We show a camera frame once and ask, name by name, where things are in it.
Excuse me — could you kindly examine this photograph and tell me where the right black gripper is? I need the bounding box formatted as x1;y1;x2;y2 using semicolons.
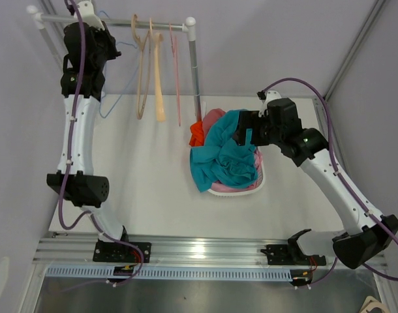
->
232;112;283;147

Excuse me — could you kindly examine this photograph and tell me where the dusty rose t shirt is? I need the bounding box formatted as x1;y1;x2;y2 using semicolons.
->
202;108;226;133

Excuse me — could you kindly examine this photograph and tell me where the teal t shirt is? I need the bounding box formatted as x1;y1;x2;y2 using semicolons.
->
189;108;262;193

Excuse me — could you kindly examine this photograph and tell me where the orange t shirt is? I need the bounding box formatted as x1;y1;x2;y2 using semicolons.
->
189;121;205;147

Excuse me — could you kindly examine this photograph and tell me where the light pink t shirt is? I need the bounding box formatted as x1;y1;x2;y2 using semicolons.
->
209;148;263;194

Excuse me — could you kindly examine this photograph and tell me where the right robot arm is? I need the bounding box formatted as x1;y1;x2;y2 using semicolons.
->
233;98;398;269

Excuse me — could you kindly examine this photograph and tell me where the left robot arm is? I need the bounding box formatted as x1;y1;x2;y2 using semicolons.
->
46;22;131;261

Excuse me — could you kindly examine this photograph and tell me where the beige slim hanger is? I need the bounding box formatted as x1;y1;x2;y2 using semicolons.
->
131;14;152;120

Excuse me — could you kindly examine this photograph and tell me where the beige wooden hanger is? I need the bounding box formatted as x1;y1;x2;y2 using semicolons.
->
149;18;166;122

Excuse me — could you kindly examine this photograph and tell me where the white perforated plastic basket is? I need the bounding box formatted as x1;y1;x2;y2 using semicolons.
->
189;140;262;193

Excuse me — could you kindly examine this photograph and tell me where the metal clothes rack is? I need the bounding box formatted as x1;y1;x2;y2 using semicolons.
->
25;5;207;125

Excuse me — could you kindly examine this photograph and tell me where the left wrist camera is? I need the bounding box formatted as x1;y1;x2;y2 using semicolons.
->
65;1;106;31

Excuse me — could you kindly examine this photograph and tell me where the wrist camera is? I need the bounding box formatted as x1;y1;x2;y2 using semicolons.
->
65;1;106;31
257;90;282;117

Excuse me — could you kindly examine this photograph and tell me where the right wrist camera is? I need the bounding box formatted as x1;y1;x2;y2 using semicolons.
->
257;90;282;117

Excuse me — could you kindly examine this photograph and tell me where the blue wire hanger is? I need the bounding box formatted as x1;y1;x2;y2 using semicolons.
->
97;10;141;119

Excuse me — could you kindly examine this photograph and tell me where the pink wire hanger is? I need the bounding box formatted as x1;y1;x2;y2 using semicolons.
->
169;23;181;127

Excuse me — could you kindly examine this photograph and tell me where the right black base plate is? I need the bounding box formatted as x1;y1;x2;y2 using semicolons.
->
260;244;327;266

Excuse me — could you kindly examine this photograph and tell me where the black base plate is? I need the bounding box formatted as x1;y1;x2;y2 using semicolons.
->
93;240;152;263
260;244;327;266

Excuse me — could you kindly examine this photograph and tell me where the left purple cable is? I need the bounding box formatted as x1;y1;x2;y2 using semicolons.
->
57;0;145;287

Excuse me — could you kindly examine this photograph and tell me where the purple cable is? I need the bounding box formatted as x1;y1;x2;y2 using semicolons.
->
57;0;145;287
259;77;398;282

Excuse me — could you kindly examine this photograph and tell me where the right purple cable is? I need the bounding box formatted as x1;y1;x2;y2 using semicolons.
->
259;77;398;282

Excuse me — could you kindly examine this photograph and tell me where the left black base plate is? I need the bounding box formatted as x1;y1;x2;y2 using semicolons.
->
93;240;152;263

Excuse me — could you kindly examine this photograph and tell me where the aluminium mounting rail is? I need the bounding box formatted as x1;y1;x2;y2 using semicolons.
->
31;232;389;270

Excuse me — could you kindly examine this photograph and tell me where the white slotted cable duct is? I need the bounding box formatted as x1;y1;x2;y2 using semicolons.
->
46;265;309;282

